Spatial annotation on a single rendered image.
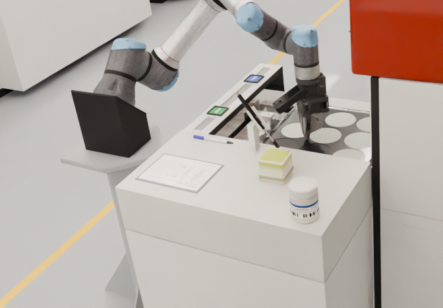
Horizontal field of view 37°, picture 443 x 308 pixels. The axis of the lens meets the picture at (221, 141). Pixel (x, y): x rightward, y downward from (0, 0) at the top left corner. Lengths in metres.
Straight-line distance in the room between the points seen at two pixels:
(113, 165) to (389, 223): 0.95
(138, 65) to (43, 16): 2.88
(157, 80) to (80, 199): 1.47
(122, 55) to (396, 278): 1.15
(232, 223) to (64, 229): 1.92
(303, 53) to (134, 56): 0.66
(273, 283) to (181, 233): 0.29
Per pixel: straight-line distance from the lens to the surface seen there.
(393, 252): 2.03
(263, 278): 1.79
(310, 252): 1.66
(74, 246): 3.40
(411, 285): 2.08
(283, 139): 2.14
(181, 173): 1.90
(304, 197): 1.60
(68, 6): 5.37
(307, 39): 1.95
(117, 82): 2.31
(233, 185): 1.82
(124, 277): 2.91
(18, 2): 5.02
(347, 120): 2.23
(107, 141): 2.36
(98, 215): 3.58
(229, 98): 2.31
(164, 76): 2.42
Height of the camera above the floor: 1.95
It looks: 29 degrees down
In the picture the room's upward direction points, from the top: 8 degrees counter-clockwise
